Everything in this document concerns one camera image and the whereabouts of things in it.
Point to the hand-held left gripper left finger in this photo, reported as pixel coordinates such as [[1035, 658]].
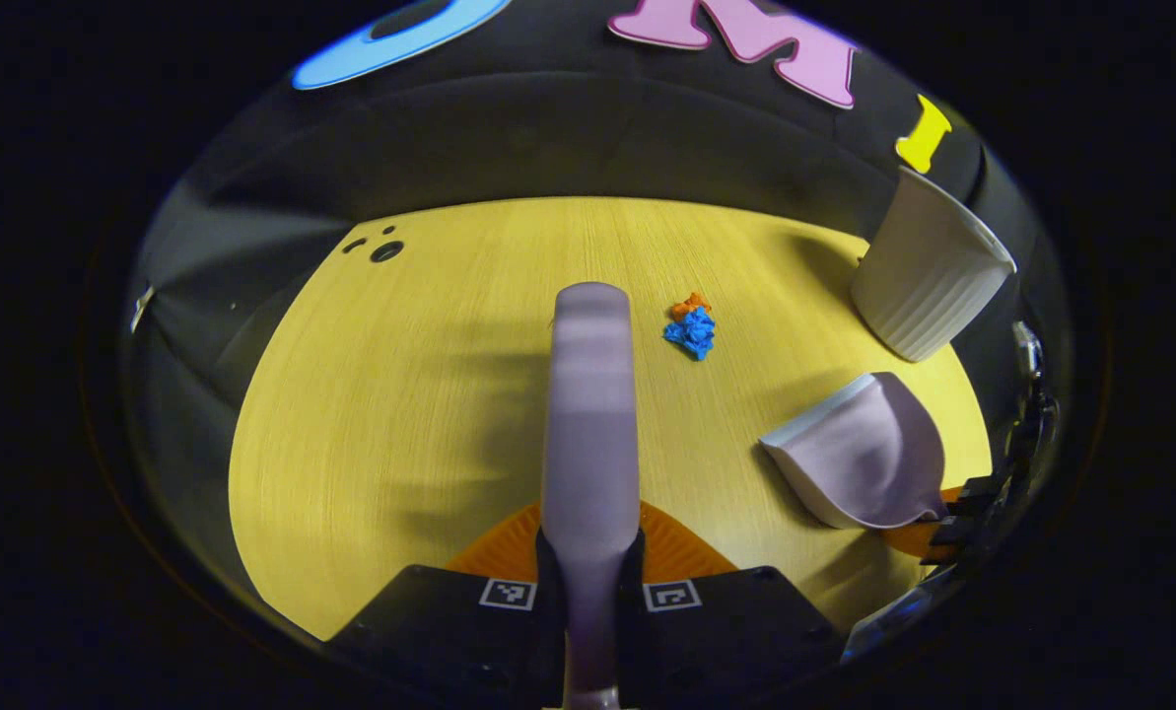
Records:
[[449, 631]]

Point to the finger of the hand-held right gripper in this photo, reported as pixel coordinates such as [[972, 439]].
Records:
[[967, 493], [918, 540]]

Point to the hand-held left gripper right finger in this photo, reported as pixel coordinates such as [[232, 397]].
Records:
[[735, 631]]

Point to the lilac dustpan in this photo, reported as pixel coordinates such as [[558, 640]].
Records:
[[873, 454]]

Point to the white ribbed garbage bin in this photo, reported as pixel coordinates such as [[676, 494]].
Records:
[[928, 276]]

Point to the small lilac broom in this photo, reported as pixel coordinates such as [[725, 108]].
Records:
[[589, 414]]

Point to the blue paper trash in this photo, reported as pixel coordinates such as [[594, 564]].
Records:
[[693, 335]]

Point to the orange paper trash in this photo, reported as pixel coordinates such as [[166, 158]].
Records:
[[691, 304]]

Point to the white cloth clip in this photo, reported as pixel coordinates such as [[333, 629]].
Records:
[[141, 308]]

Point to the black backdrop cloth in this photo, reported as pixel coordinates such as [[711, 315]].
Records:
[[597, 138]]

